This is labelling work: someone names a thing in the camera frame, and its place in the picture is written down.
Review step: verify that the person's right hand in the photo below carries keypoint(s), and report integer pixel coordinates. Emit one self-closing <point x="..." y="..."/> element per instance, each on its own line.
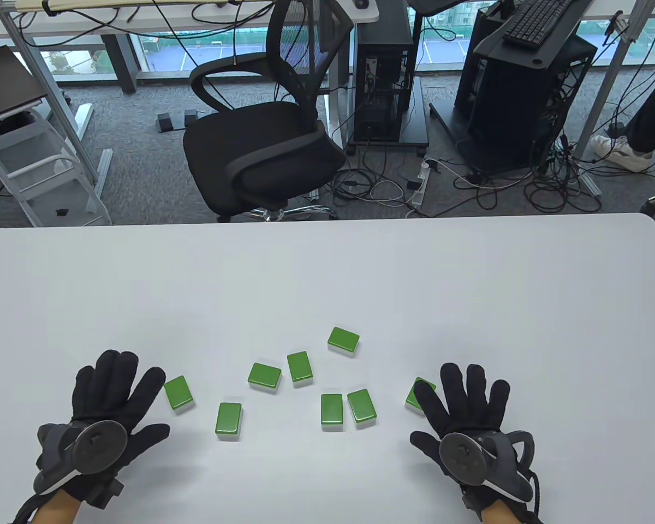
<point x="469" y="404"/>

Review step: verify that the person's left hand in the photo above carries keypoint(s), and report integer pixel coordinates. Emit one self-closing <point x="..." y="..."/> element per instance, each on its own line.
<point x="114" y="393"/>

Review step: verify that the person's left forearm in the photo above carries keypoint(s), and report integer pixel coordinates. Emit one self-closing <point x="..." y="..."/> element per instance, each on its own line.
<point x="54" y="510"/>

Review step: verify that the person's right forearm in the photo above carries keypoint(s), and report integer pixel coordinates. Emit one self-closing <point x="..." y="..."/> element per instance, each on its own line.
<point x="496" y="517"/>

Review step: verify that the grey hand controller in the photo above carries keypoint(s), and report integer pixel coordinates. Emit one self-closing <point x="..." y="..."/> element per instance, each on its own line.
<point x="101" y="445"/>
<point x="464" y="458"/>

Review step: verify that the white metal step stool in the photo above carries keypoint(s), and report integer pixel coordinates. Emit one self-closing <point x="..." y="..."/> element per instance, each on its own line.
<point x="43" y="202"/>

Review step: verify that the white power strip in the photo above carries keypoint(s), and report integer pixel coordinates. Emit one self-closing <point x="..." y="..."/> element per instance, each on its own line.
<point x="421" y="183"/>

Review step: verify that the black wheeled cart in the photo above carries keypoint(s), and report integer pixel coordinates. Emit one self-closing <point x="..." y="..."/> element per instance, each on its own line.
<point x="415" y="120"/>

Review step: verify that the black mesh office chair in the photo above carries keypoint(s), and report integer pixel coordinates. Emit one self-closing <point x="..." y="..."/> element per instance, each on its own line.
<point x="262" y="142"/>

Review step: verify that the black open computer rack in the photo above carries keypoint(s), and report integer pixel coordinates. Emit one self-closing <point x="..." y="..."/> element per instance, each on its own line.
<point x="513" y="109"/>

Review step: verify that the black flat panel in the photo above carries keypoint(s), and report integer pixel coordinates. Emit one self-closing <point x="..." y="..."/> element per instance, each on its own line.
<point x="5" y="82"/>

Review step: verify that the black keyboard shelf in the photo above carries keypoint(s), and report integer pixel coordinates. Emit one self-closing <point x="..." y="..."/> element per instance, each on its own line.
<point x="496" y="49"/>

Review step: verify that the black computer tower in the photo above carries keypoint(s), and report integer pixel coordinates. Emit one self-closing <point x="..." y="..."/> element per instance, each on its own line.
<point x="382" y="33"/>

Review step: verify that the black keyboard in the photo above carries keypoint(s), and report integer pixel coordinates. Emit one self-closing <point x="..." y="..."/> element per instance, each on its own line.
<point x="540" y="22"/>

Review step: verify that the aluminium frame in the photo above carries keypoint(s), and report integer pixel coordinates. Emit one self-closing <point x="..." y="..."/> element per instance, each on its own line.
<point x="60" y="109"/>
<point x="610" y="82"/>

